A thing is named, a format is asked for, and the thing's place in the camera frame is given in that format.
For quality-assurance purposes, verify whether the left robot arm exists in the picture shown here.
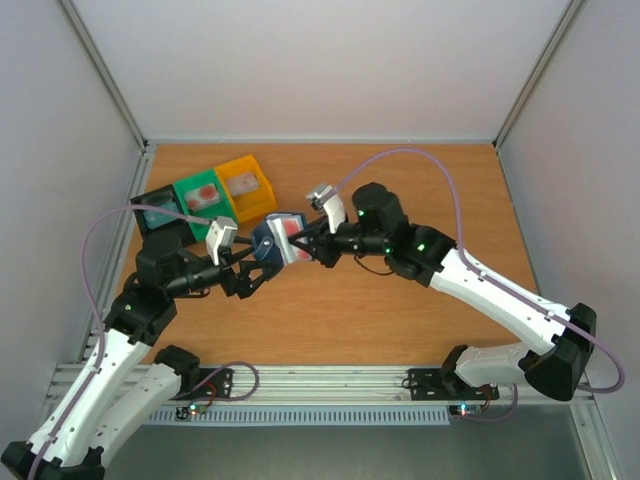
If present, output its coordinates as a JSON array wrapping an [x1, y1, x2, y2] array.
[[1, 233, 279, 479]]

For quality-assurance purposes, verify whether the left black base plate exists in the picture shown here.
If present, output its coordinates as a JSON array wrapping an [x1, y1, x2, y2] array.
[[173, 368, 234, 401]]

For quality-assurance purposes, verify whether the red white card in bin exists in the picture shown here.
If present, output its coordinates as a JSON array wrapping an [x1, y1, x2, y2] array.
[[183, 183, 221, 212]]

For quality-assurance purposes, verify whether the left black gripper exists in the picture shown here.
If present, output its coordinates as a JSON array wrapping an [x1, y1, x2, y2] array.
[[166, 235, 279, 299]]

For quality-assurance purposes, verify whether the green plastic bin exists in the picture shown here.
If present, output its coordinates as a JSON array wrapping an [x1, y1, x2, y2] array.
[[173, 169, 236, 221]]

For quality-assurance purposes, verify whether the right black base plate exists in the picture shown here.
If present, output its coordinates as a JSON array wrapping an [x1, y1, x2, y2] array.
[[401, 368, 500, 401]]

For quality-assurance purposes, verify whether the blue card holder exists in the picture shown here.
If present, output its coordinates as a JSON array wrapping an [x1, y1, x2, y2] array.
[[250, 212, 311, 275]]

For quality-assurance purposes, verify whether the teal card in black bin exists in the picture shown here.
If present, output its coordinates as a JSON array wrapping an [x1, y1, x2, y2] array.
[[142, 201, 179, 230]]

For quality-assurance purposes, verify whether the card in yellow bin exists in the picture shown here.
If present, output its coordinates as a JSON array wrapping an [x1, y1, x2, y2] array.
[[226, 172, 260, 197]]

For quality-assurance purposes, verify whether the aluminium front rail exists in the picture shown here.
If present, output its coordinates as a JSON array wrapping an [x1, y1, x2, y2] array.
[[44, 364, 594, 407]]

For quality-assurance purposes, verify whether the black plastic bin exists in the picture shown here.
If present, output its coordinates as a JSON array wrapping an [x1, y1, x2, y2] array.
[[130, 184, 196, 246]]

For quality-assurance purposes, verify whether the yellow plastic bin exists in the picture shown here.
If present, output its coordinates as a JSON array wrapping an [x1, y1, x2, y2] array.
[[214, 155, 278, 224]]

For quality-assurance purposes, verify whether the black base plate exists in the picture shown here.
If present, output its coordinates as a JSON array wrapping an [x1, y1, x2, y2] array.
[[173, 368, 234, 401], [401, 368, 500, 401]]

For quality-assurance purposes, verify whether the grey slotted cable duct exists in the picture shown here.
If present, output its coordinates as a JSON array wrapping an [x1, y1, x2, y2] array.
[[146, 405, 450, 428]]

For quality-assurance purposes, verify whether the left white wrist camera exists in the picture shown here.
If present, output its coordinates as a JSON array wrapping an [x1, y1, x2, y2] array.
[[205, 216, 238, 266]]

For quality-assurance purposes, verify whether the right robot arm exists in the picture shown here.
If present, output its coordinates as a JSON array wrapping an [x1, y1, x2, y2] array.
[[287, 183, 596, 401]]

